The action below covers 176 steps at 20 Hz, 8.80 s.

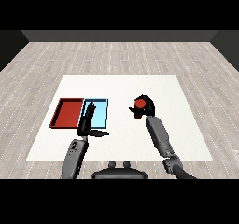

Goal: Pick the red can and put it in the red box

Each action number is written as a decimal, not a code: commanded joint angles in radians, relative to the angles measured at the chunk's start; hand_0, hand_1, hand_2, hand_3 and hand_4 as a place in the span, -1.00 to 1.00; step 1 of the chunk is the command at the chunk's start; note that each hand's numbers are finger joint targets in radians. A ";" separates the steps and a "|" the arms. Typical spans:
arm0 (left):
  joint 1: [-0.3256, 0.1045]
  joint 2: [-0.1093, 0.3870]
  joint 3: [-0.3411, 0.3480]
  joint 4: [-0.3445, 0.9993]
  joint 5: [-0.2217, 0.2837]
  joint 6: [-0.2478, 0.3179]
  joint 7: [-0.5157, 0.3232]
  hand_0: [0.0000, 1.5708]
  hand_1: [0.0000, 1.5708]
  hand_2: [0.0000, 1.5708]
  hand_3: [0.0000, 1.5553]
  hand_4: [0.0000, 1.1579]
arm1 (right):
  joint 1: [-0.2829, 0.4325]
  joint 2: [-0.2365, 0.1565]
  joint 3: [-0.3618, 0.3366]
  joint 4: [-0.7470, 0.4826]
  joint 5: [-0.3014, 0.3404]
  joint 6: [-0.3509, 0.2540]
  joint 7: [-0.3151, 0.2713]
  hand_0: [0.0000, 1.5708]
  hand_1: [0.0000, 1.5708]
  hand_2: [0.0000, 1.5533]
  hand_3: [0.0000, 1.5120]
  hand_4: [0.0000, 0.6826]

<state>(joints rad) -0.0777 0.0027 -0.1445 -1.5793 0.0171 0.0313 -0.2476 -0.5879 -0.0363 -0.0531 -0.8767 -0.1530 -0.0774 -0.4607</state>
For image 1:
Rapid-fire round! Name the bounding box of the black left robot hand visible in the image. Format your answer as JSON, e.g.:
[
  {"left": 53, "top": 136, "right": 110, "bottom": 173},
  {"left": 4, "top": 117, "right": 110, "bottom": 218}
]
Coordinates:
[{"left": 77, "top": 101, "right": 110, "bottom": 138}]

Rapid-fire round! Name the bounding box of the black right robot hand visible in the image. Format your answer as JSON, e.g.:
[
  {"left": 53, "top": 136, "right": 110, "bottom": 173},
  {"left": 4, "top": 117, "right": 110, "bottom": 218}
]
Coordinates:
[{"left": 128, "top": 94, "right": 156, "bottom": 120}]

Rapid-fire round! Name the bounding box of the red can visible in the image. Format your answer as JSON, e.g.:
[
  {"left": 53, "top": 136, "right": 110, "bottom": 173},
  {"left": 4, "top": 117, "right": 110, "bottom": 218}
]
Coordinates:
[{"left": 134, "top": 98, "right": 148, "bottom": 120}]

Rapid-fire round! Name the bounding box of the light blue shallow open box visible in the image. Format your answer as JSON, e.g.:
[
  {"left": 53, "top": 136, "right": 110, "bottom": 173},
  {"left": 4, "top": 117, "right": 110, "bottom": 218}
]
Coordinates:
[{"left": 79, "top": 98, "right": 109, "bottom": 130}]

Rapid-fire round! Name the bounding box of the red shallow open box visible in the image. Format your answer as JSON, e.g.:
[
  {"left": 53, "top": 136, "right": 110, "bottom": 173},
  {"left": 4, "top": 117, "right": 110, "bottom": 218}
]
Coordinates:
[{"left": 49, "top": 97, "right": 85, "bottom": 130}]

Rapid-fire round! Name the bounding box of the dark grey robot body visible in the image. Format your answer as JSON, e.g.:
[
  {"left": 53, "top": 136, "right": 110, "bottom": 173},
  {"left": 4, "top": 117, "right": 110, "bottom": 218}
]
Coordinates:
[{"left": 91, "top": 161, "right": 149, "bottom": 180}]

